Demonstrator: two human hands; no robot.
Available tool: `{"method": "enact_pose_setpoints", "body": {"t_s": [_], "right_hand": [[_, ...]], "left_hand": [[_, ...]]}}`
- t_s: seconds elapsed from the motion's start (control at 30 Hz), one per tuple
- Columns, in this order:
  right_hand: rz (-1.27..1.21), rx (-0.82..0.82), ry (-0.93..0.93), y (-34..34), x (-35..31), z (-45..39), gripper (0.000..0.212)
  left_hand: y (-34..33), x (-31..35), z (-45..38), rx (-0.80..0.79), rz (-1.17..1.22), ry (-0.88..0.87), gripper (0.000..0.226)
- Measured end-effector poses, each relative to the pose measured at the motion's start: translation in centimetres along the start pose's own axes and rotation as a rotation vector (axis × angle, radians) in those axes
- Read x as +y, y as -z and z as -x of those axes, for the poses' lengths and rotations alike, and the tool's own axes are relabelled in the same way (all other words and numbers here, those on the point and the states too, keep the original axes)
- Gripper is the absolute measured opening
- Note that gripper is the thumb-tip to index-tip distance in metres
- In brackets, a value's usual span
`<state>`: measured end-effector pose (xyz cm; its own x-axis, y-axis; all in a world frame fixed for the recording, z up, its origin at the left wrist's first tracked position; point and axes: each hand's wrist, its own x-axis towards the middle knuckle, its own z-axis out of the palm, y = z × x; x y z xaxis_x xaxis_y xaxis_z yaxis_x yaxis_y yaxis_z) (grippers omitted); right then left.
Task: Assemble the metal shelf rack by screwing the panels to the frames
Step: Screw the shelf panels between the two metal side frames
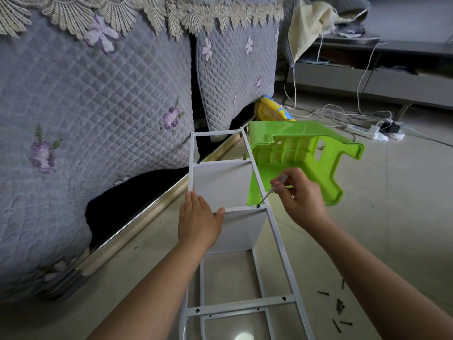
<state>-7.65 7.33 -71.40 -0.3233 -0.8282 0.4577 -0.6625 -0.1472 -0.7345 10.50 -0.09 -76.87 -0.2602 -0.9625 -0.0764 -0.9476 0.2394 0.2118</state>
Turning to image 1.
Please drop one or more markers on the person's right hand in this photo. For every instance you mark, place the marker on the person's right hand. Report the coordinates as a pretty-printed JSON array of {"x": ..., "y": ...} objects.
[{"x": 306, "y": 203}]

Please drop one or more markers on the person's left hand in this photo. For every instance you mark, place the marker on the person's left hand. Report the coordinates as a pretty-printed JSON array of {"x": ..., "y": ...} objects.
[{"x": 199, "y": 224}]

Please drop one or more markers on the white wooden board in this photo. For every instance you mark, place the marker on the white wooden board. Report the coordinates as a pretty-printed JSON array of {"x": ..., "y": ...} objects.
[
  {"x": 244, "y": 230},
  {"x": 219, "y": 184}
]

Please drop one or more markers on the white metal frame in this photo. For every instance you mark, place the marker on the white metal frame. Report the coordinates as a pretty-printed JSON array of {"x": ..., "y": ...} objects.
[
  {"x": 240, "y": 303},
  {"x": 259, "y": 279}
]

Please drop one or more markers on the person's left forearm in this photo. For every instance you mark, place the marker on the person's left forearm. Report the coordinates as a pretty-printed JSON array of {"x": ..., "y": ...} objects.
[{"x": 156, "y": 301}]

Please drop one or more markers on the person's right forearm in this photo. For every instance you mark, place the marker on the person's right forearm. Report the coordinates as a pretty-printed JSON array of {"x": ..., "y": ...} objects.
[{"x": 382, "y": 286}]

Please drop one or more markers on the green plastic stool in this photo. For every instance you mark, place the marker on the green plastic stool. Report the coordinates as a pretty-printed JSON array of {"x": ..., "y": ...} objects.
[{"x": 311, "y": 152}]

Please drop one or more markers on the long white power strip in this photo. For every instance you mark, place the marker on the long white power strip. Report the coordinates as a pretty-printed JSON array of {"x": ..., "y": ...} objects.
[{"x": 361, "y": 129}]

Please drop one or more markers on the yellow plastic basket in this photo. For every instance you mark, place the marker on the yellow plastic basket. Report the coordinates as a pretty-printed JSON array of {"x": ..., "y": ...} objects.
[{"x": 274, "y": 109}]

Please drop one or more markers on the pile of black screws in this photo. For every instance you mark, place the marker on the pile of black screws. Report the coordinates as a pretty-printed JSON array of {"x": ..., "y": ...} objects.
[{"x": 338, "y": 306}]

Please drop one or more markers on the white power strip with plugs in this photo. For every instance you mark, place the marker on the white power strip with plugs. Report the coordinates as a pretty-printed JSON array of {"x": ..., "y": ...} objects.
[{"x": 391, "y": 129}]

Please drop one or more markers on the grey marble TV cabinet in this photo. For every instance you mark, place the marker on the grey marble TV cabinet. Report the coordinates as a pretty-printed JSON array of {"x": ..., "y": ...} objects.
[{"x": 396, "y": 81}]

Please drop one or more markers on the grey textured furniture cover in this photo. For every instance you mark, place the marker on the grey textured furniture cover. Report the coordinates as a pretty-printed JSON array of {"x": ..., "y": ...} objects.
[{"x": 85, "y": 124}]

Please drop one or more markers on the pile of pale cloth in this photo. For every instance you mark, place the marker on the pile of pale cloth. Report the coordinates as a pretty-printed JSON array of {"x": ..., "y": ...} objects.
[{"x": 311, "y": 24}]

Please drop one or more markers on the chrome metal base rail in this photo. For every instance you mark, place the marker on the chrome metal base rail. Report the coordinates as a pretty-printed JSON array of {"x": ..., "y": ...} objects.
[{"x": 134, "y": 226}]

